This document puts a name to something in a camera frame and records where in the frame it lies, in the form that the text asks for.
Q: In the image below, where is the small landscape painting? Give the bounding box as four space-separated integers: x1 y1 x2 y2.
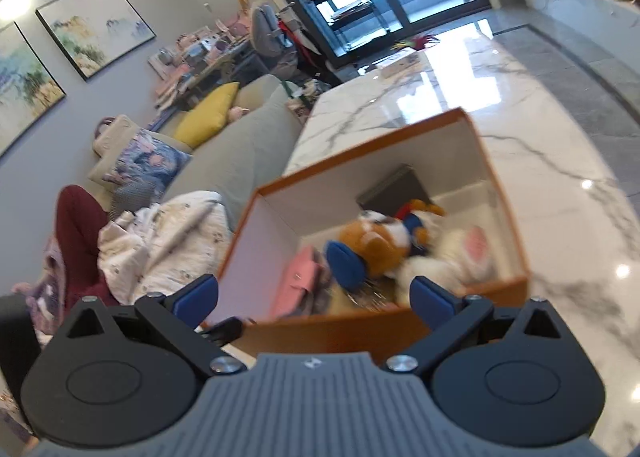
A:
35 0 157 81

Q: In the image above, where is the stack of magazines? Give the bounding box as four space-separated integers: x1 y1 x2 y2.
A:
285 80 327 125

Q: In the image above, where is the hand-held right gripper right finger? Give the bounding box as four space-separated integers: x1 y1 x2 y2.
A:
385 275 563 378

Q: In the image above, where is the pink wallet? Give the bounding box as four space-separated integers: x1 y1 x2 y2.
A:
271 244 331 320

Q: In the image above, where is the brown bear plush toy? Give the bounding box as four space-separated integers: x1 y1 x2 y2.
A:
325 200 446 290

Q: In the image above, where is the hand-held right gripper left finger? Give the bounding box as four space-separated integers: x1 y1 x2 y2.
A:
65 274 246 378

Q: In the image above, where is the blue floral pillow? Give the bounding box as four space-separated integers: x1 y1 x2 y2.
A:
102 130 193 188

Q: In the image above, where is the beige pillow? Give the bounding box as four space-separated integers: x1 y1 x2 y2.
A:
90 114 151 158

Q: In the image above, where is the grey desk chair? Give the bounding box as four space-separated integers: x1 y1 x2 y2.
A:
250 4 297 59

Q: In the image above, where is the yellow pillow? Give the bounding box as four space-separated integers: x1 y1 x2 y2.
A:
172 82 241 148

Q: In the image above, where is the dark tweed pillow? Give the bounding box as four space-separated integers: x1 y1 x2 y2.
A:
112 181 157 215

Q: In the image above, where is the cluttered desk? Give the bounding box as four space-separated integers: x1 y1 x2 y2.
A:
147 22 262 108

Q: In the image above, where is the purple patterned cloth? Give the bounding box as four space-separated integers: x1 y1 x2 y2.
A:
12 237 67 334

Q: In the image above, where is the large orange cardboard box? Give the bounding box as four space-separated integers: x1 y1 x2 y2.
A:
202 107 531 370

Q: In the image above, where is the gold square gift box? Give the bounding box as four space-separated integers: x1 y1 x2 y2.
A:
327 279 401 311

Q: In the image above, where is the grey sofa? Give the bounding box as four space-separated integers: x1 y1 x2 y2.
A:
90 74 307 238

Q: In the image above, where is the black box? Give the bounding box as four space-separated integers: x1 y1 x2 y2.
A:
356 164 432 212

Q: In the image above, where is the dark red cloth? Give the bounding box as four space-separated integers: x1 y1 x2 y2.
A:
54 186 109 309

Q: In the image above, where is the large landscape painting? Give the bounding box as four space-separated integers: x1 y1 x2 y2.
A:
0 21 67 158

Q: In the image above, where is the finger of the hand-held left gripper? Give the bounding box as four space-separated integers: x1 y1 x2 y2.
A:
200 316 247 345

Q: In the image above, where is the white printed blanket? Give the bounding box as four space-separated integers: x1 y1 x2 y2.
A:
97 191 234 306

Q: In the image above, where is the white fluffy plush toy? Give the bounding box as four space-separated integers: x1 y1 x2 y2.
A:
397 254 473 300

